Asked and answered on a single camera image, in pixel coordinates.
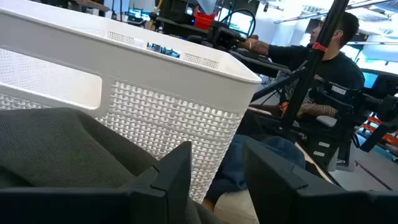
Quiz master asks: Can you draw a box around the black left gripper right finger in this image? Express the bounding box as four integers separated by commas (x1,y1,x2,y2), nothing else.
243,141,398,224

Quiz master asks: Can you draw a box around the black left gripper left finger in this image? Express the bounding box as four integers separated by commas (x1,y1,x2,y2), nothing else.
0,141,193,224

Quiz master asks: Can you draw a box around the tan khaki garment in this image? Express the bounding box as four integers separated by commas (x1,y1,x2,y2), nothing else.
213,189,261,224

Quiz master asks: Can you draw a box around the navy blue garment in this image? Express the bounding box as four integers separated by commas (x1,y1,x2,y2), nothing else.
205,134,306,205

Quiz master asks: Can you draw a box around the dark olive green garment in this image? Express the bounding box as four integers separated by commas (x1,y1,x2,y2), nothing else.
0,107,223,224

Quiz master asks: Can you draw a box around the white perforated plastic basket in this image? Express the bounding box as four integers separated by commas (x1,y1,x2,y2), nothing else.
0,0,262,205

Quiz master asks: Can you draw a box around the person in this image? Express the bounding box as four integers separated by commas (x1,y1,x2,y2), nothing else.
239,11,366,121

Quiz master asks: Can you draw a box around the red plastic container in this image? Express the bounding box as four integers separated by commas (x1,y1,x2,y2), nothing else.
194,10,218,30

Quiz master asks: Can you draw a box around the black metal table frame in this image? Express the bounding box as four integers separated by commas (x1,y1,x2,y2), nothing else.
250,0,351,129

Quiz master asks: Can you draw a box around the red cable tie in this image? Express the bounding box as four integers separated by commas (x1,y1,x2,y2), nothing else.
312,42,329,53

